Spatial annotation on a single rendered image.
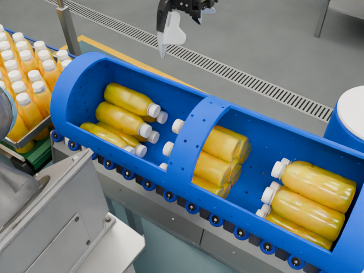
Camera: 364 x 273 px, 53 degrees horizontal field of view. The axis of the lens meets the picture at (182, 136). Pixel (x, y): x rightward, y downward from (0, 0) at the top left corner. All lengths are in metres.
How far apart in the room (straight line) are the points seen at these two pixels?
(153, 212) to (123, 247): 0.38
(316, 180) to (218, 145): 0.24
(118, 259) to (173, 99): 0.56
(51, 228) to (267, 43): 2.94
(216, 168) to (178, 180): 0.10
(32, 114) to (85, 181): 0.67
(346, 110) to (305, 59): 2.02
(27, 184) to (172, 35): 0.37
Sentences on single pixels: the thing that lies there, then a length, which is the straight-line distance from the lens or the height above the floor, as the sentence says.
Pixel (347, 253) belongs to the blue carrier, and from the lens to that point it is 0.83.
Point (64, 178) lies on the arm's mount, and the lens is 0.60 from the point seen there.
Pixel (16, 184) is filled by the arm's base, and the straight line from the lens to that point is 0.65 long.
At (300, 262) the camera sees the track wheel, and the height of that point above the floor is 0.97.
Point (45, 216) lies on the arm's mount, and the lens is 0.62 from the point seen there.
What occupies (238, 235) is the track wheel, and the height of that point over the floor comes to 0.96.
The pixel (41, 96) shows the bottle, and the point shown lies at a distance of 1.31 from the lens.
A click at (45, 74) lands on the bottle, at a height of 1.05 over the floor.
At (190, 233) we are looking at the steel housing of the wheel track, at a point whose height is 0.86.
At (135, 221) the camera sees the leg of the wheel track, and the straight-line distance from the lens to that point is 1.87.
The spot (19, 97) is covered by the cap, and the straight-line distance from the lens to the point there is 1.28.
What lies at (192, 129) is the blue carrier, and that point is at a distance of 0.86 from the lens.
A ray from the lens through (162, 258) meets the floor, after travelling 2.02.
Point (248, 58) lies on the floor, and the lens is 3.17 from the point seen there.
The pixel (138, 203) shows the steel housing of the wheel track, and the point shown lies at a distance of 1.17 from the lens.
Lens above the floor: 1.85
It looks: 48 degrees down
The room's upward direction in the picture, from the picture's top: 2 degrees counter-clockwise
